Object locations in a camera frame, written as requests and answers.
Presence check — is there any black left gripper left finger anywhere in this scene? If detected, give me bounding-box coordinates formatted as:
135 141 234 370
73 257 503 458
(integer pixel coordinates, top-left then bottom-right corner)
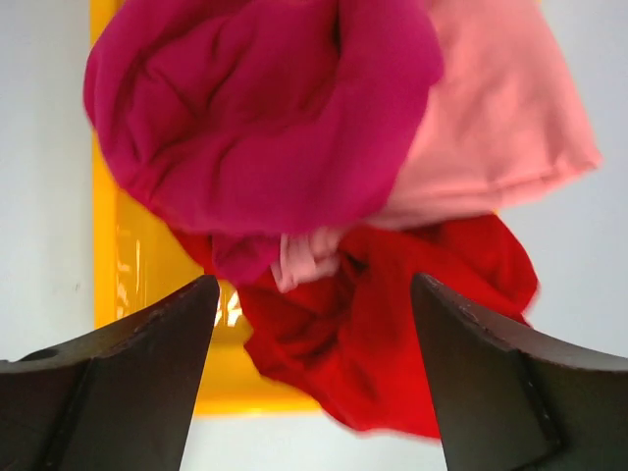
1 276 220 471

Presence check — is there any magenta t shirt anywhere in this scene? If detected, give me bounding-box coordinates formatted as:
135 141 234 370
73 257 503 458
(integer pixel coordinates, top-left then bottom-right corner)
83 1 443 285

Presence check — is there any yellow plastic bin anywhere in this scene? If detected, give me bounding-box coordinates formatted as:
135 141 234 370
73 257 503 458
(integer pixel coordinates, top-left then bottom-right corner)
88 0 320 418

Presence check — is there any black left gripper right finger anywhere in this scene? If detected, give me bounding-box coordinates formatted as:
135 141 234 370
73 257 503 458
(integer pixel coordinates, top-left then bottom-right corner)
410 275 627 471

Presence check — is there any red t shirt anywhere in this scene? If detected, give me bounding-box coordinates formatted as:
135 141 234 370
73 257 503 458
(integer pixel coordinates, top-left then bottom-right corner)
169 215 540 440

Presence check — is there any light pink t shirt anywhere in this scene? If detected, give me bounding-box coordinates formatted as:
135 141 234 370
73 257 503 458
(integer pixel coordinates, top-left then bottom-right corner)
270 1 602 292

